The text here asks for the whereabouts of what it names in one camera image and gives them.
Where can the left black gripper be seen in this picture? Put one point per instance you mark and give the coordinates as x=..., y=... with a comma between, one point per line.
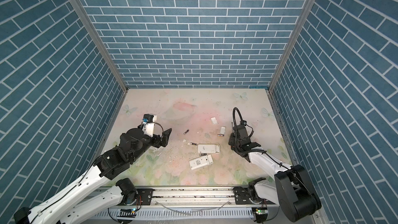
x=165, y=139

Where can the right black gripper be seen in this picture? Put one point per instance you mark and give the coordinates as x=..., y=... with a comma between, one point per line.
x=232, y=137

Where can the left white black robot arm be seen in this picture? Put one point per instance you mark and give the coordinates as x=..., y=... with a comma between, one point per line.
x=105, y=168

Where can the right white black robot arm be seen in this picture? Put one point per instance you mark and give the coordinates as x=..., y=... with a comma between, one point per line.
x=291, y=187

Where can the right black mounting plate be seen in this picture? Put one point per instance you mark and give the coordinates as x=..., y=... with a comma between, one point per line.
x=247, y=195

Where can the black mounting plate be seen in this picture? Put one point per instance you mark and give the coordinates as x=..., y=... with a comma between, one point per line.
x=141, y=197
x=247, y=195

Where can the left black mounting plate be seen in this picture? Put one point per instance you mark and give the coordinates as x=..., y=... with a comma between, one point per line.
x=141, y=197

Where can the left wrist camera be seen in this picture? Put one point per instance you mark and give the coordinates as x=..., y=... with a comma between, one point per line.
x=148, y=124

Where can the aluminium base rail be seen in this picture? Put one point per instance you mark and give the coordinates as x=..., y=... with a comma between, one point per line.
x=200, y=197

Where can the white perforated cable duct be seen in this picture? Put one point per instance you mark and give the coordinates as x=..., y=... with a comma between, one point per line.
x=175, y=214

